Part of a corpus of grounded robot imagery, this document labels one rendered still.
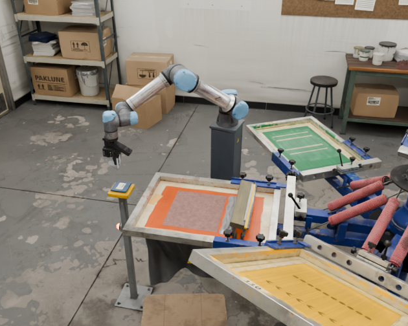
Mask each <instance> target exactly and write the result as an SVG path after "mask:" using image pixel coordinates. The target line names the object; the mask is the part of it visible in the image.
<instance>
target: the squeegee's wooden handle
mask: <svg viewBox="0 0 408 326"><path fill-rule="evenodd" d="M251 184H253V182H248V181H245V180H241V182H240V187H239V189H238V194H237V197H236V202H235V205H234V210H233V212H232V217H231V221H230V225H229V226H231V227H234V228H239V229H241V230H243V229H244V226H245V222H244V217H245V211H246V208H247V202H248V199H249V193H250V190H251Z"/></svg>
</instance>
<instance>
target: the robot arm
mask: <svg viewBox="0 0 408 326"><path fill-rule="evenodd" d="M173 83H174V85H175V86H176V87H177V88H178V89H179V90H181V91H186V92H188V93H192V92H193V93H195V94H197V95H199V96H201V97H203V98H204V99H206V100H208V101H210V102H212V103H214V104H216V105H218V106H219V113H218V116H217V118H216V124H217V125H218V126H220V127H226V128H230V127H236V126H237V125H238V120H240V119H242V118H244V117H245V116H246V115H247V113H248V111H249V107H248V105H247V104H246V102H244V101H243V100H241V99H240V98H239V97H237V91H236V90H234V89H225V90H222V91H220V90H218V89H217V88H215V87H213V86H211V85H209V84H207V83H206V82H204V81H202V80H201V79H200V78H199V76H198V75H197V74H195V73H193V72H192V71H190V70H188V69H187V68H186V67H185V66H184V65H182V64H178V63H176V64H173V65H171V66H169V67H167V68H166V69H165V70H163V71H162V72H160V75H159V76H158V77H156V79H154V80H153V81H151V82H150V83H149V84H147V85H146V86H144V87H143V88H142V89H141V90H139V91H138V92H136V93H135V94H134V95H133V96H131V97H130V98H128V99H127V100H126V101H125V102H119V103H118V104H117V105H116V106H115V110H116V112H115V111H105V112H103V114H102V118H103V120H102V121H103V124H104V134H105V136H104V137H103V138H102V140H104V147H103V148H102V151H103V156H104V157H109V158H110V157H111V161H109V162H108V164H109V165H112V166H115V167H116V169H119V167H120V160H121V153H124V154H125V155H127V156H130V154H131V152H132V149H130V148H128V147H127V146H125V145H124V144H121V143H120V142H118V141H117V140H118V139H119V138H118V136H119V135H118V129H117V128H118V127H123V126H128V125H135V124H137V123H138V116H137V113H136V112H135V111H134V110H135V109H136V108H138V107H139V106H141V105H142V104H143V103H144V102H146V101H147V100H149V99H150V98H151V97H152V96H154V95H155V94H157V93H158V92H159V91H161V90H162V89H164V88H165V87H166V86H171V84H173Z"/></svg>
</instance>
